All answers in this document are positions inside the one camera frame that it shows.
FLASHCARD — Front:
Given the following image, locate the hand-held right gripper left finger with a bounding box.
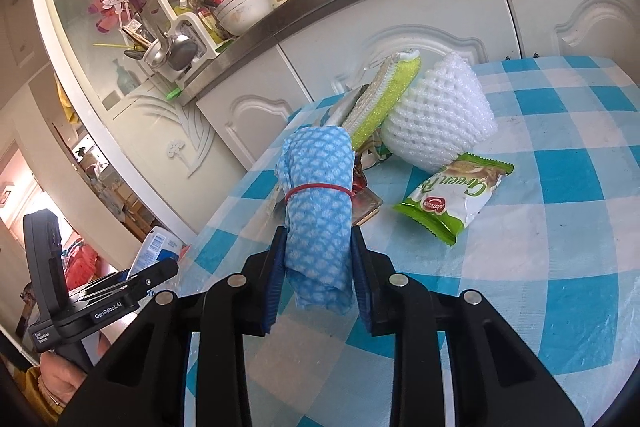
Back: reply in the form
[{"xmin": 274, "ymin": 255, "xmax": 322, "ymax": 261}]
[{"xmin": 57, "ymin": 224, "xmax": 291, "ymax": 427}]

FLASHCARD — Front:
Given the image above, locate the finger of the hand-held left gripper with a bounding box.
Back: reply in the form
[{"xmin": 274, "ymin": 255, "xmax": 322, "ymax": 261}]
[{"xmin": 80, "ymin": 259, "xmax": 180, "ymax": 304}]

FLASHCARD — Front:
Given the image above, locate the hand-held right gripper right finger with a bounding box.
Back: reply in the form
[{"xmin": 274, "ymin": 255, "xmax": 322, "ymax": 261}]
[{"xmin": 350, "ymin": 226, "xmax": 586, "ymax": 427}]

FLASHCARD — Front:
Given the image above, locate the blue white milk carton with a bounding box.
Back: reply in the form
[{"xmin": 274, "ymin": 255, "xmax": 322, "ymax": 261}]
[{"xmin": 129, "ymin": 227, "xmax": 184, "ymax": 280}]

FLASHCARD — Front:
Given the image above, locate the blue patterned cloth roll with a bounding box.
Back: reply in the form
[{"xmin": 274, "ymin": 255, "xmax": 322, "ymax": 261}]
[{"xmin": 275, "ymin": 124, "xmax": 359, "ymax": 313}]

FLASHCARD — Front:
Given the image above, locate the person's left forearm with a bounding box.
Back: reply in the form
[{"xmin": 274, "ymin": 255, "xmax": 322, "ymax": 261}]
[{"xmin": 12, "ymin": 364, "xmax": 63, "ymax": 427}]

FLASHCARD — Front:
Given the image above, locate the person's left hand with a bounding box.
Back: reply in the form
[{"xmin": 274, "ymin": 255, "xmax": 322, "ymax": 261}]
[{"xmin": 39, "ymin": 349, "xmax": 92, "ymax": 409}]

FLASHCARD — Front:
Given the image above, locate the silver flat packet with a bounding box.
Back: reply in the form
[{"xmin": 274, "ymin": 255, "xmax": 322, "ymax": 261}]
[{"xmin": 350, "ymin": 189, "xmax": 385, "ymax": 228}]

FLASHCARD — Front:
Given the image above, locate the red rubber band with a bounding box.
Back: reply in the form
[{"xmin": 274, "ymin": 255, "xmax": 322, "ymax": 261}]
[{"xmin": 285, "ymin": 183, "xmax": 354, "ymax": 208}]

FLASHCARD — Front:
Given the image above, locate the green white snack wrapper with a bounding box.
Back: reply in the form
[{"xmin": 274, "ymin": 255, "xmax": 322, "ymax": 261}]
[{"xmin": 391, "ymin": 152, "xmax": 516, "ymax": 248}]

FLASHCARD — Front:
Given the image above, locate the yellow hanging cloth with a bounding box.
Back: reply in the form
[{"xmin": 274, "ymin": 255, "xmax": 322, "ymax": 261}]
[{"xmin": 54, "ymin": 74, "xmax": 81, "ymax": 125}]

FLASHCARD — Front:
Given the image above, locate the white cabinet door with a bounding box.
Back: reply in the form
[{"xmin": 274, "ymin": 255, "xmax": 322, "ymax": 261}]
[
  {"xmin": 195, "ymin": 49, "xmax": 314, "ymax": 170},
  {"xmin": 495, "ymin": 0, "xmax": 640, "ymax": 64},
  {"xmin": 277, "ymin": 0, "xmax": 523, "ymax": 108}
]

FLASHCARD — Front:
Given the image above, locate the green striped sponge cloth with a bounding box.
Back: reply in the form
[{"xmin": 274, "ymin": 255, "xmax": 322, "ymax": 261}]
[{"xmin": 325, "ymin": 48, "xmax": 424, "ymax": 152}]

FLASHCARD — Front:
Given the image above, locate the white foam fruit net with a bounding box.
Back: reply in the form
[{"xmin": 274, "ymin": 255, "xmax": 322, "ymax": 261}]
[{"xmin": 381, "ymin": 52, "xmax": 499, "ymax": 172}]

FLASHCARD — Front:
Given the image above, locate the frosted glass sliding door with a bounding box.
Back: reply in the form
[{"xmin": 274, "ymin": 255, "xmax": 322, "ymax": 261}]
[{"xmin": 27, "ymin": 0, "xmax": 251, "ymax": 253}]

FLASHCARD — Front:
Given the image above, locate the steel utensil holder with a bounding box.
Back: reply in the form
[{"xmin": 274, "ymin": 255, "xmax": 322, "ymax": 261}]
[{"xmin": 142, "ymin": 37, "xmax": 174, "ymax": 70}]

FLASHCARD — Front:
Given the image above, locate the steel ladle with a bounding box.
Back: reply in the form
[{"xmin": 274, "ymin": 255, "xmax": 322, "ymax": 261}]
[{"xmin": 169, "ymin": 35, "xmax": 199, "ymax": 72}]

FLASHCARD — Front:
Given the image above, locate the white plastic dish rack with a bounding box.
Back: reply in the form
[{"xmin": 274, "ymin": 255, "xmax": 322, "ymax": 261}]
[{"xmin": 139, "ymin": 0, "xmax": 251, "ymax": 90}]

